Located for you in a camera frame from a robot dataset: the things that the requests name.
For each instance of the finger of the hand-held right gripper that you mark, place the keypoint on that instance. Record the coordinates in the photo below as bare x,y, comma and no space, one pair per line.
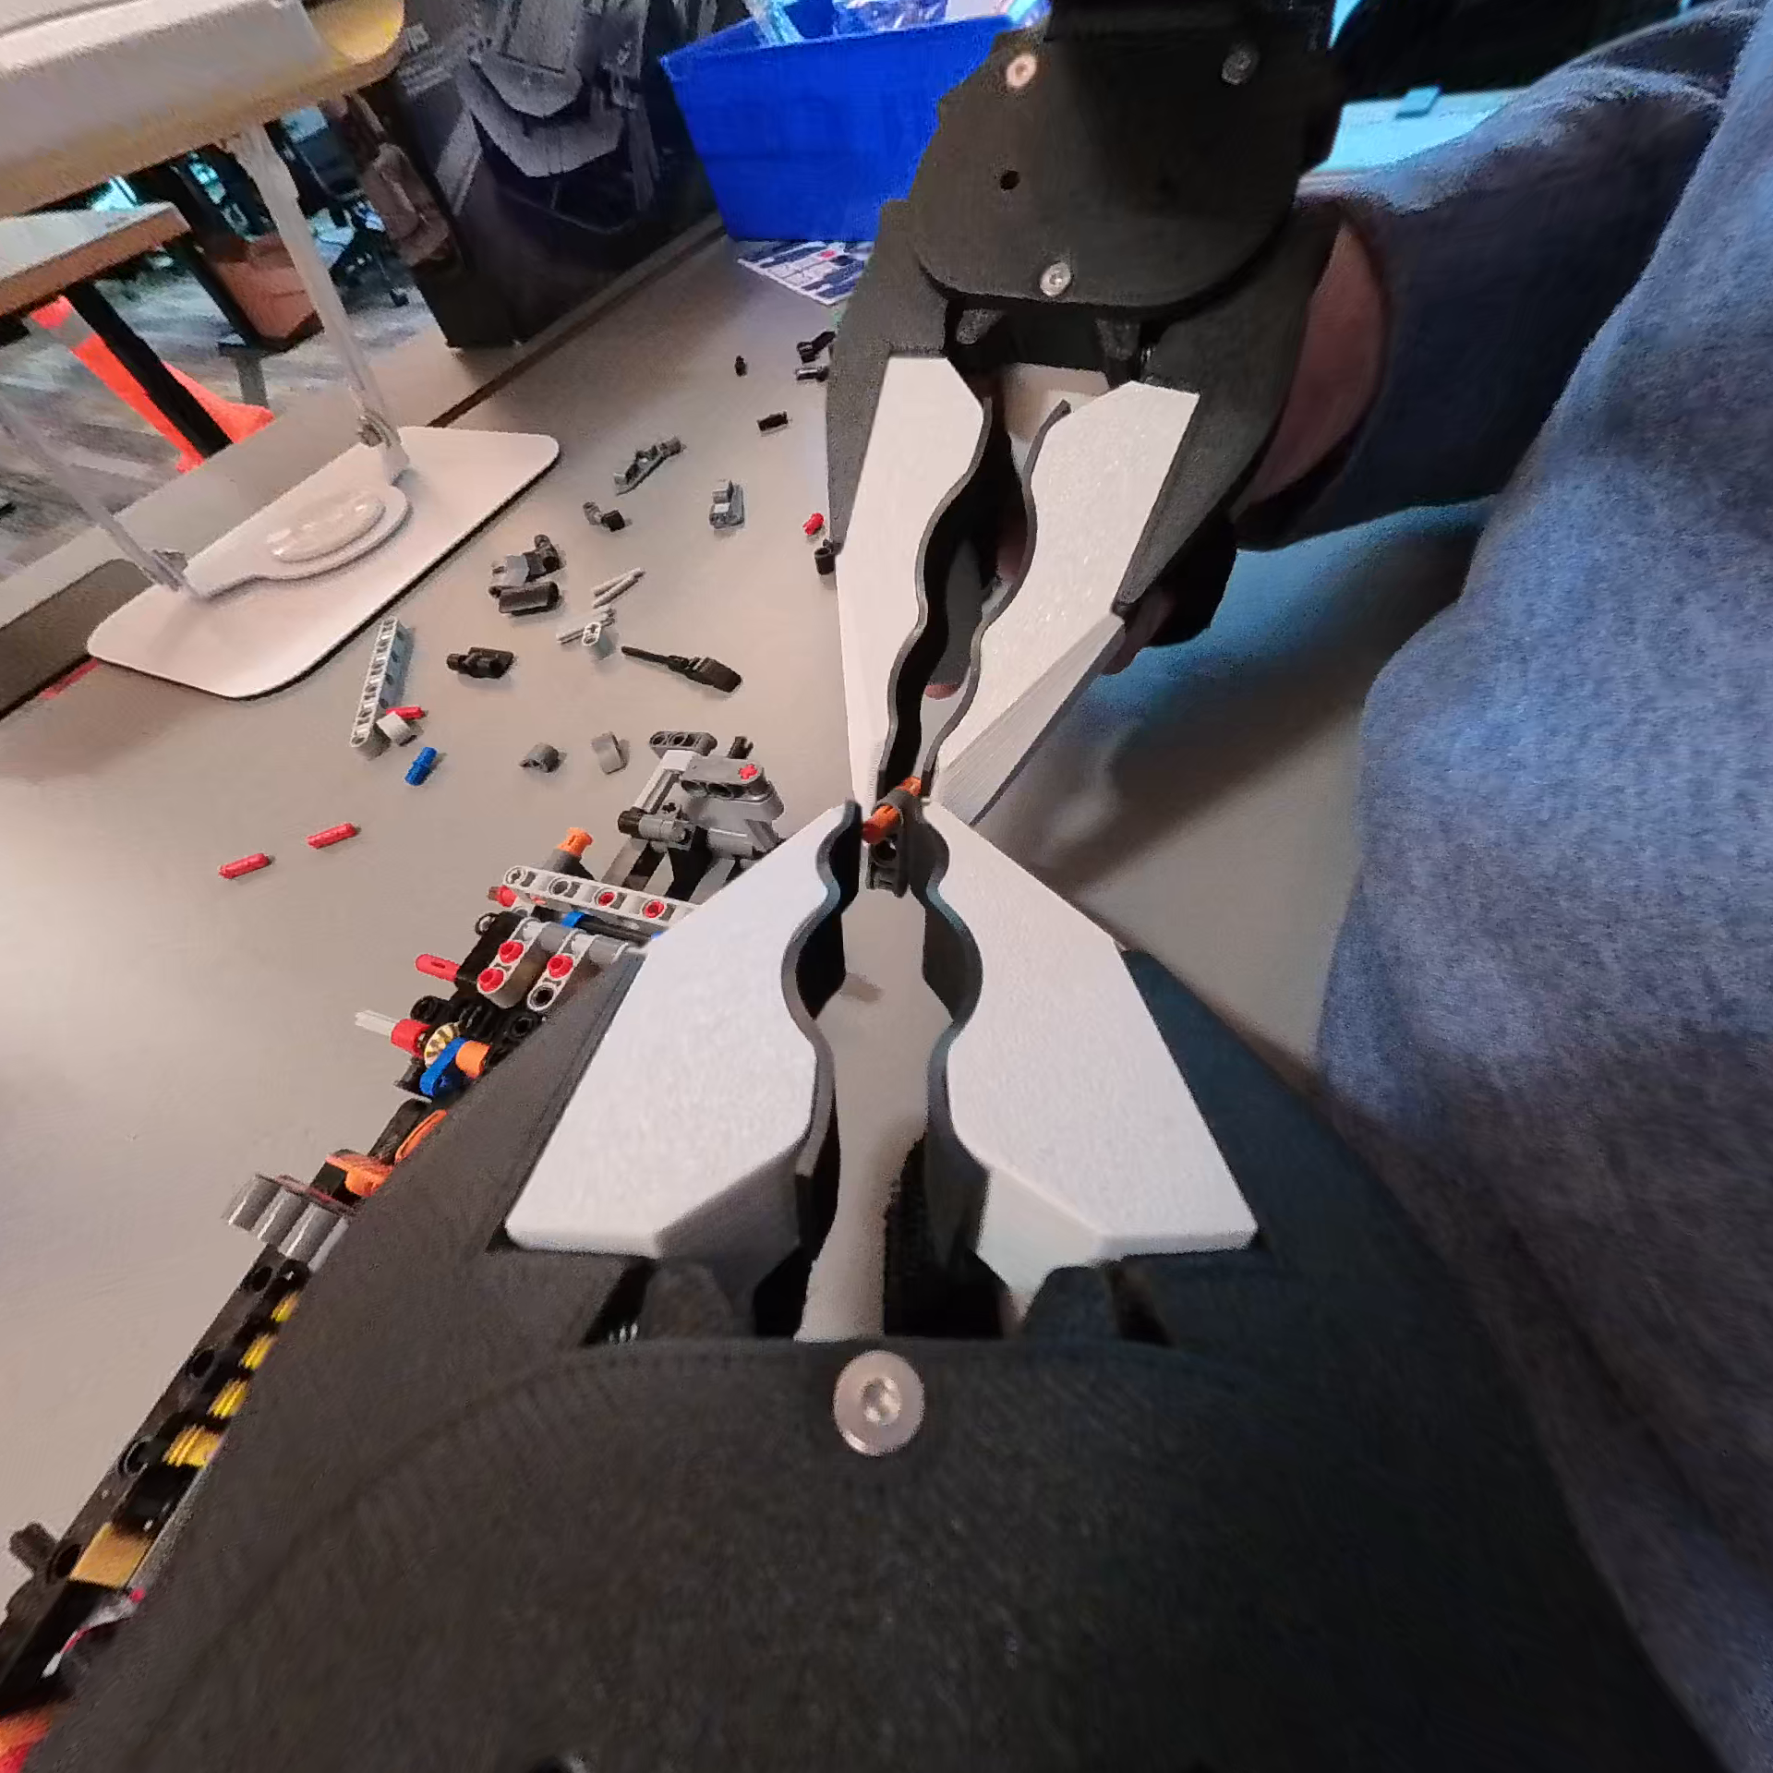
894,498
1095,513

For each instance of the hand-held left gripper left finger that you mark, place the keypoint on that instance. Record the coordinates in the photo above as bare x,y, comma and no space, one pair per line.
665,1081

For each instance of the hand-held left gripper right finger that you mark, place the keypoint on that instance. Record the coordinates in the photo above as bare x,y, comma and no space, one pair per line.
1095,1093

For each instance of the multicoloured lego model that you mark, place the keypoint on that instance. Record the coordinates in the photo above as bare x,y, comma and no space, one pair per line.
553,957

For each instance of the grey lego liftarm orange pin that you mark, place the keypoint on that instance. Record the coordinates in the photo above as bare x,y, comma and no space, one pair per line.
888,835

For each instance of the person's right forearm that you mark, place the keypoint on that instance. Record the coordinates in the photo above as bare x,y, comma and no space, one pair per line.
1524,263

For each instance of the grey block lego piece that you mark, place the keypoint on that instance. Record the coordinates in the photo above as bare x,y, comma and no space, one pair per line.
727,503

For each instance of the dark grey elongated lego piece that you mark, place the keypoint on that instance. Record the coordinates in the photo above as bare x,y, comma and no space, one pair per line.
646,465

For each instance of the black lego shaft piece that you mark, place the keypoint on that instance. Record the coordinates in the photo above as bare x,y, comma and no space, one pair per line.
686,667

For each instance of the light grey two-hole lego connector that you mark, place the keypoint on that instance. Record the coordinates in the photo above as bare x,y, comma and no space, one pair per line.
592,633

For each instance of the black angled lego piece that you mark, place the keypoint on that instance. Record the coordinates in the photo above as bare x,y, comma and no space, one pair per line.
528,560
527,598

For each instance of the small grey lego piece red pin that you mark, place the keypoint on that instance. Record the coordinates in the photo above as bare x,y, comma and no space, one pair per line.
402,723

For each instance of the black lego connector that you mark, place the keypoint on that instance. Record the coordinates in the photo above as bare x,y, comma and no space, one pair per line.
482,660

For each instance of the long light grey lego beam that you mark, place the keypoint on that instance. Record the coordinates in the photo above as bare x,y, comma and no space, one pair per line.
380,686

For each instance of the person's right hand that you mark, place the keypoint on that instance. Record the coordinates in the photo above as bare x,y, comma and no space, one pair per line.
1330,373

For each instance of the printed sticker sheet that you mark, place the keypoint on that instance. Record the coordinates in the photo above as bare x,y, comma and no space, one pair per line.
811,271

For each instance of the plain blue storage bin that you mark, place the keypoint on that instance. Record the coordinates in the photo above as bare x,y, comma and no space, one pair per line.
818,125

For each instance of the dark printed cardboard box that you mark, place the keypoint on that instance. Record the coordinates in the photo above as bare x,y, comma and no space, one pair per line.
553,152

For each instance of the person's blue sweater torso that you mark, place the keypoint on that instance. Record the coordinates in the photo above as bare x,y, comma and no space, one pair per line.
1592,1109

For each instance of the orange background object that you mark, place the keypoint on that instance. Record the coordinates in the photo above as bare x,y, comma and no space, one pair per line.
125,381

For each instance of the background desk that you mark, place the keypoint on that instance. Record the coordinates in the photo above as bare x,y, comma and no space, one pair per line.
82,250

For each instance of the white tilted panel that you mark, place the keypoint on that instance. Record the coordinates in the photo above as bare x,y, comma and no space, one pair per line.
153,71

